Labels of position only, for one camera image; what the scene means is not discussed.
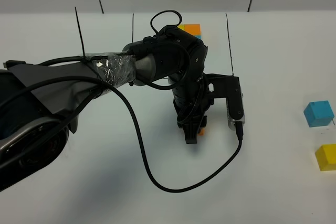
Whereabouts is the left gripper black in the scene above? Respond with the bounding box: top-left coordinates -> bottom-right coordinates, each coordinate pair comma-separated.
173,73 -> 214,144

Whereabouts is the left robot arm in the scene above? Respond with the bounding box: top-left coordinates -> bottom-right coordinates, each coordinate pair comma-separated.
1,25 -> 211,190

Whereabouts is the template orange cube block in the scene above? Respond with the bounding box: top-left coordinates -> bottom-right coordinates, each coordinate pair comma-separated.
184,24 -> 202,36

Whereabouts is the template yellow cube block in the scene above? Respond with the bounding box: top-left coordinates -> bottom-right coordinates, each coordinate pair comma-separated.
178,24 -> 185,31

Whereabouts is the black camera cable left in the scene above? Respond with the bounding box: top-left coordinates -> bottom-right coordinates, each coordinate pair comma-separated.
15,76 -> 245,193

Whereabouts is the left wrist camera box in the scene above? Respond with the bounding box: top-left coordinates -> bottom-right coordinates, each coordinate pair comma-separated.
205,73 -> 245,130

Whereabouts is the black cable tie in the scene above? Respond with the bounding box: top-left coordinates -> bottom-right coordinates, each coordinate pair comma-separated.
75,7 -> 85,57

